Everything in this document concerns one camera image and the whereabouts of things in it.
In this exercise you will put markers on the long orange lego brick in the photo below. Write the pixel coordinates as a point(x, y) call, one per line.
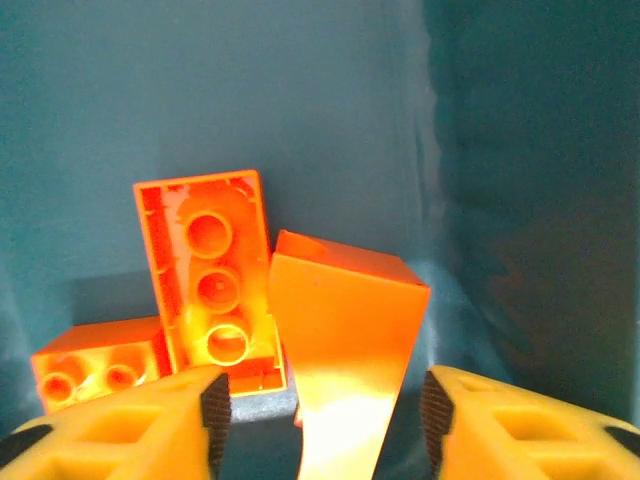
point(210, 280)

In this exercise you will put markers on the small orange lego brick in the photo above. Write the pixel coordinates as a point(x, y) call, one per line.
point(100, 345)

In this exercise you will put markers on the orange slope lego brick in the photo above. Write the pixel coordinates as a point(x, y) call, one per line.
point(345, 320)

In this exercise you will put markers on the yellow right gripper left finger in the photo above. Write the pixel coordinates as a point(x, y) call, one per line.
point(125, 430)

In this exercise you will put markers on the teal container for orange bricks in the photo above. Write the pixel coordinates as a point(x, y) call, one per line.
point(300, 100)

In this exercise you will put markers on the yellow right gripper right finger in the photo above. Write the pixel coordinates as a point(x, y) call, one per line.
point(525, 435)

